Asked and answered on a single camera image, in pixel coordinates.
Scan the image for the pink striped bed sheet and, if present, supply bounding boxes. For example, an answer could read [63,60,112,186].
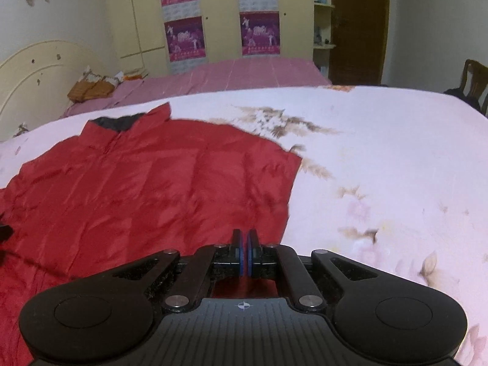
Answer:
[57,57,332,120]

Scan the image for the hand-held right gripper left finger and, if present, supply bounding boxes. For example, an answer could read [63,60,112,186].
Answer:
[113,229,247,315]

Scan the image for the red padded jacket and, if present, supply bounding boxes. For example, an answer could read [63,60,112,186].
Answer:
[0,102,304,366]

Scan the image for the floral white bed sheet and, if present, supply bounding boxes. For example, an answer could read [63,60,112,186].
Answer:
[0,84,488,366]

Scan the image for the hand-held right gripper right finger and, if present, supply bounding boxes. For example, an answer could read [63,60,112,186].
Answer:
[247,229,377,315]

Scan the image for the dark wooden chair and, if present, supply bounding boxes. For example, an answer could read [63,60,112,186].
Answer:
[444,59,488,117]

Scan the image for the orange woven bag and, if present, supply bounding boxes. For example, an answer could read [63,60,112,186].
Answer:
[67,66,123,102]

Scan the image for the cream bed headboard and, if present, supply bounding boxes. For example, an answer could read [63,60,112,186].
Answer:
[0,40,120,142]

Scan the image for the yellow wardrobe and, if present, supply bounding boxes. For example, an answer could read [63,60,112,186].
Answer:
[107,0,337,76]

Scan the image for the brown wooden door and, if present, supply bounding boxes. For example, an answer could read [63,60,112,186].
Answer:
[329,0,390,87]

